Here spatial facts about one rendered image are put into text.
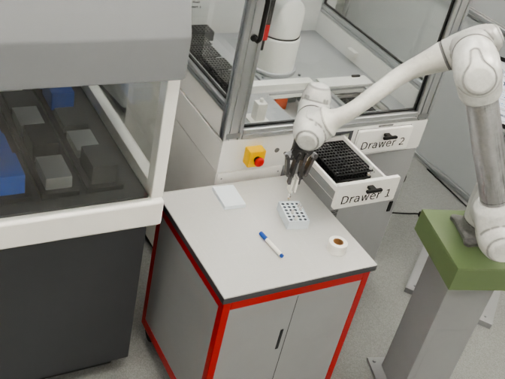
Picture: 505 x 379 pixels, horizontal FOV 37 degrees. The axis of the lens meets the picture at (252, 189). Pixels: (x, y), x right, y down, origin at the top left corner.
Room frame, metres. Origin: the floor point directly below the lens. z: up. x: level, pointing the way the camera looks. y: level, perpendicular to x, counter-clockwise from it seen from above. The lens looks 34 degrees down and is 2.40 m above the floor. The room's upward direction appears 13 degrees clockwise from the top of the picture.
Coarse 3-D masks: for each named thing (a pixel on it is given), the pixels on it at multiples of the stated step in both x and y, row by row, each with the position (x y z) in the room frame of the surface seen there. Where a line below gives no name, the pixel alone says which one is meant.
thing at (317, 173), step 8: (336, 136) 2.75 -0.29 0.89; (344, 136) 2.77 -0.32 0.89; (352, 144) 2.71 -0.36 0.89; (360, 152) 2.67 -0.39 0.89; (368, 160) 2.62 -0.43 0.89; (312, 168) 2.50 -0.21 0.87; (320, 168) 2.47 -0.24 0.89; (376, 168) 2.57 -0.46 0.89; (312, 176) 2.49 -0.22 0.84; (320, 176) 2.45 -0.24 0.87; (328, 176) 2.43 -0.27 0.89; (376, 176) 2.55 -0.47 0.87; (384, 176) 2.53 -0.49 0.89; (320, 184) 2.44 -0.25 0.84; (328, 184) 2.41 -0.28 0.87; (336, 184) 2.39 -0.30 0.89; (328, 192) 2.39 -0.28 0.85
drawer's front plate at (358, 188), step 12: (360, 180) 2.40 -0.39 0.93; (372, 180) 2.42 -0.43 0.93; (384, 180) 2.45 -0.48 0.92; (396, 180) 2.48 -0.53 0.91; (336, 192) 2.34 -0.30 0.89; (348, 192) 2.36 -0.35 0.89; (360, 192) 2.39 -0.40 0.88; (384, 192) 2.46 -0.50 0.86; (336, 204) 2.33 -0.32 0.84; (348, 204) 2.37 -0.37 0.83; (360, 204) 2.40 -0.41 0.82
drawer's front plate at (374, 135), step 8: (384, 128) 2.86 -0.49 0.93; (392, 128) 2.88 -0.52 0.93; (400, 128) 2.89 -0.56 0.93; (408, 128) 2.92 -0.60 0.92; (360, 136) 2.77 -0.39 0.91; (368, 136) 2.80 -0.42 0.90; (376, 136) 2.83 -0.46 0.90; (384, 136) 2.85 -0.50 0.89; (400, 136) 2.90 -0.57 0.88; (408, 136) 2.93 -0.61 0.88; (360, 144) 2.78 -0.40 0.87; (368, 144) 2.81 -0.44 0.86; (384, 144) 2.86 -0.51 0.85; (368, 152) 2.82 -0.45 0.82
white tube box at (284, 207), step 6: (282, 204) 2.33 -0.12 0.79; (288, 204) 2.34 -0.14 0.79; (294, 204) 2.34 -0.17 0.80; (282, 210) 2.29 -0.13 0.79; (288, 210) 2.29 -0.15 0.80; (282, 216) 2.28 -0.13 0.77; (288, 216) 2.26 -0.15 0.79; (294, 216) 2.27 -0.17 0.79; (300, 216) 2.27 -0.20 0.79; (306, 216) 2.28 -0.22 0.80; (288, 222) 2.22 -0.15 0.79; (294, 222) 2.23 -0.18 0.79; (300, 222) 2.24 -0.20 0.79; (306, 222) 2.25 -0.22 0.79; (288, 228) 2.22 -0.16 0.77; (294, 228) 2.23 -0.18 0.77; (300, 228) 2.24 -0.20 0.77; (306, 228) 2.25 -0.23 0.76
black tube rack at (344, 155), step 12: (324, 144) 2.65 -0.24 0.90; (336, 144) 2.68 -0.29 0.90; (324, 156) 2.56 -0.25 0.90; (336, 156) 2.58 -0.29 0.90; (348, 156) 2.60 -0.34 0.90; (324, 168) 2.52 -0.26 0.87; (336, 168) 2.49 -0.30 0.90; (348, 168) 2.51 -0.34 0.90; (360, 168) 2.53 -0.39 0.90; (336, 180) 2.45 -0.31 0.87; (348, 180) 2.48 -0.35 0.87
